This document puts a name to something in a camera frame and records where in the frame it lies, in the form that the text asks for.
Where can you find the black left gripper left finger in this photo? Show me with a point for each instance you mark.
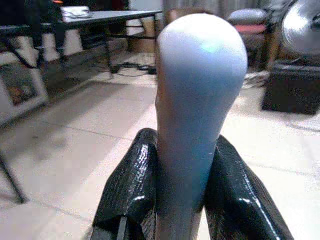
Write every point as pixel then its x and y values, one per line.
pixel 130 185

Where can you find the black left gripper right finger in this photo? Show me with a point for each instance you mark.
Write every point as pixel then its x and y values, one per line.
pixel 240 200

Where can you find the black metal chair leg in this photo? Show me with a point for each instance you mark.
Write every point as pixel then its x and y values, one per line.
pixel 11 177

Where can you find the black box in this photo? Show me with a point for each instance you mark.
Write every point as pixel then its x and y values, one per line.
pixel 291 87

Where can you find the framed picture with white border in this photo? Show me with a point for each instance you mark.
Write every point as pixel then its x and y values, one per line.
pixel 18 85

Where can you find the brown cardboard box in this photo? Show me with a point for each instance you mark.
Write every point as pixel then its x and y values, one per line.
pixel 147 32

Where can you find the grey folding table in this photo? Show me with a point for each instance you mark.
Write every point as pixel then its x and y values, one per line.
pixel 105 27

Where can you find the stool with red cushion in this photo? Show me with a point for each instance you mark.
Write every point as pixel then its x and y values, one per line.
pixel 250 27

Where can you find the white book on table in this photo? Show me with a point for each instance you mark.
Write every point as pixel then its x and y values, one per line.
pixel 75 12

